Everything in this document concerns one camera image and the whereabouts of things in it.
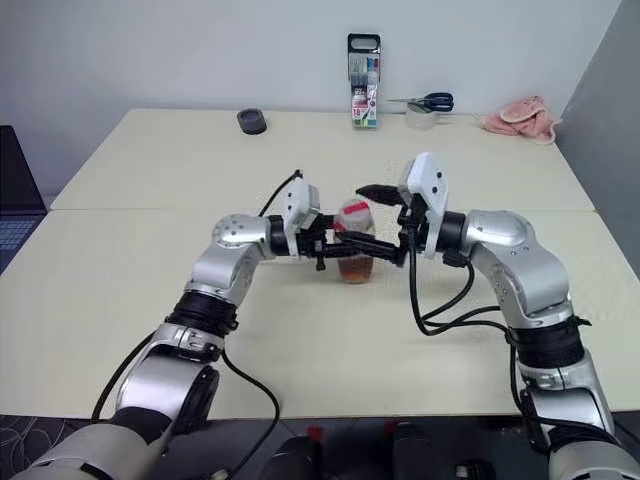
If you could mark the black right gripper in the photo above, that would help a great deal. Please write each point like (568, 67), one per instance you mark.
(414, 225)

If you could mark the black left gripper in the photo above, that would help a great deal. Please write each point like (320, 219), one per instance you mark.
(310, 242)

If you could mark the clear cup with red label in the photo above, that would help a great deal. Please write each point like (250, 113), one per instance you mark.
(356, 270)

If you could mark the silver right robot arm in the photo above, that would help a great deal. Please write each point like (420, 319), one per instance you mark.
(520, 260)

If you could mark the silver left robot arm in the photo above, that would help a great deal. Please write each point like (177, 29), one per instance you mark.
(235, 235)

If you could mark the clear tape roll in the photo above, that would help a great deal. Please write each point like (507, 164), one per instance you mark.
(421, 117)

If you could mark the marker pen set pack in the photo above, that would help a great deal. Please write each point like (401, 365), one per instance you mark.
(364, 85)

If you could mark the dark grey round tape roll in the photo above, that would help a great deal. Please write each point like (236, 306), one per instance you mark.
(252, 121)

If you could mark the pink cloth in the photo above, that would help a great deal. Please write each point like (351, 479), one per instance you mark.
(522, 120)

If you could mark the dark rounded shape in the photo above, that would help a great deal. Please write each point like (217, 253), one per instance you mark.
(295, 457)

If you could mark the dark laptop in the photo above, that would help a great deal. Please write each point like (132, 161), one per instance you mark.
(17, 200)

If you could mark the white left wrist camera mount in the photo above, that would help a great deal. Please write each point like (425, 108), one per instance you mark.
(299, 200)

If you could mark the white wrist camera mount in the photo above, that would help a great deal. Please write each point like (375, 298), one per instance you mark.
(425, 180)
(299, 200)

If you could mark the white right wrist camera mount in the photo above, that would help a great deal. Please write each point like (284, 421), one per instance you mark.
(425, 180)

